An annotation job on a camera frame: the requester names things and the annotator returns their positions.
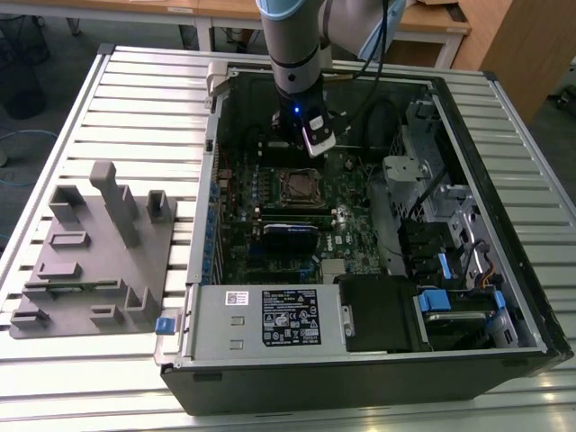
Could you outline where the silver CPU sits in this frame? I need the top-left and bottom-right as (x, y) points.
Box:
(288, 173), (312, 197)

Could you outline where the grey case latch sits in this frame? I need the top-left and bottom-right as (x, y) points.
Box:
(204, 60), (230, 98)

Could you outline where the metal drive cage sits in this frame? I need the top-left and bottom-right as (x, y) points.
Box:
(382, 98), (455, 226)

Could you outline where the black graphics card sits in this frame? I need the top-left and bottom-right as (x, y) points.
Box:
(260, 222), (320, 260)

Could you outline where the green motherboard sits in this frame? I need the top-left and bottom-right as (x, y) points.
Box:
(211, 143), (392, 287)

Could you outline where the long wooden desk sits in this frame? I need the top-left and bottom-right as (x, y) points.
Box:
(197, 0), (473, 69)

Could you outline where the black disk bay block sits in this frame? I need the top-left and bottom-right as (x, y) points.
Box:
(398, 220), (460, 278)

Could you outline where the short wooden desk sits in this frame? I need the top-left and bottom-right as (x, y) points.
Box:
(0, 0), (212, 53)

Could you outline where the silver power supply unit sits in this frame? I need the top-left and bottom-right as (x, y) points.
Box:
(179, 283), (356, 361)

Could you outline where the blue disk carrier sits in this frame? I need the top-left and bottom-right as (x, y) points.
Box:
(414, 289), (452, 312)

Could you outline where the grey parts rack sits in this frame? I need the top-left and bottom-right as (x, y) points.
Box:
(7, 160), (179, 341)

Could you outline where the wooden cabinet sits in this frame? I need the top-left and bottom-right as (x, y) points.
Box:
(449, 0), (576, 125)

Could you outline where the silver hard disk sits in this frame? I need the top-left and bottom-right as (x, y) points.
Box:
(422, 310), (490, 350)

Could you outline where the black office chair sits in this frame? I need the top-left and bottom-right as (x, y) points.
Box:
(0, 13), (50, 121)

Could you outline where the black open PC case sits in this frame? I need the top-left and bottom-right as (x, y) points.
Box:
(152, 60), (575, 418)

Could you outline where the black chair base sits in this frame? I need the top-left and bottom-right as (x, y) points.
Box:
(546, 62), (576, 109)

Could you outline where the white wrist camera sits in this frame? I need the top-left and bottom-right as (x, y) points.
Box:
(301, 114), (338, 158)

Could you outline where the looped black case cable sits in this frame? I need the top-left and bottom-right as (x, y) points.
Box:
(363, 97), (402, 153)

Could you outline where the straight black case cable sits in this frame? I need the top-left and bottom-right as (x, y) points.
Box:
(407, 166), (447, 221)

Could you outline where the coloured wire bundle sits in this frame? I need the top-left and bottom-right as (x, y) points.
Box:
(475, 264), (497, 290)

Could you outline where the blue floor cable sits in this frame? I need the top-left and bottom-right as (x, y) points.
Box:
(0, 128), (59, 190)

